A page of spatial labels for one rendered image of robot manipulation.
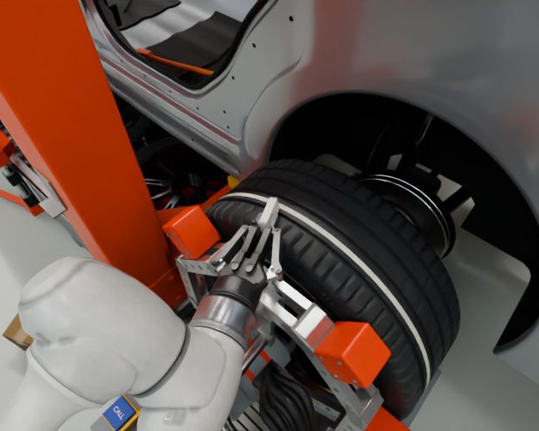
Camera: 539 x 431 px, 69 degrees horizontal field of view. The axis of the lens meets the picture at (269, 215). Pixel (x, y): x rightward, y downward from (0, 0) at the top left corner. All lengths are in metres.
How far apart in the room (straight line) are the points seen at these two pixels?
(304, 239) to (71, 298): 0.41
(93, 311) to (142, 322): 0.05
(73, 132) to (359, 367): 0.62
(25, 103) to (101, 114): 0.13
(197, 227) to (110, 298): 0.42
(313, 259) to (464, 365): 1.42
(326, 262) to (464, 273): 1.61
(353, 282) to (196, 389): 0.33
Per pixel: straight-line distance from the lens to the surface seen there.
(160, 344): 0.47
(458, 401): 1.97
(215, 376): 0.52
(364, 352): 0.66
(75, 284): 0.43
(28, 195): 2.42
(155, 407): 0.52
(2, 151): 2.22
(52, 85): 0.73
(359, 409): 0.81
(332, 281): 0.69
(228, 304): 0.56
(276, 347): 0.90
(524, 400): 2.09
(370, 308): 0.71
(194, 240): 0.82
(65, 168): 0.81
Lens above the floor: 1.76
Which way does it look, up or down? 52 degrees down
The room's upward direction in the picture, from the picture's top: straight up
